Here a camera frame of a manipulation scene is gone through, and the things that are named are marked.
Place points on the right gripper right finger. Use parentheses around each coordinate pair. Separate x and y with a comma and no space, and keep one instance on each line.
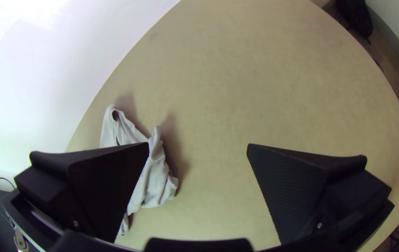
(297,189)

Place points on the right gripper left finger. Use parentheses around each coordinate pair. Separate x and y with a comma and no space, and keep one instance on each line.
(90,189)

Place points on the grey t-shirt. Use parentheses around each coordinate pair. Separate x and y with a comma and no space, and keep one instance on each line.
(155,175)

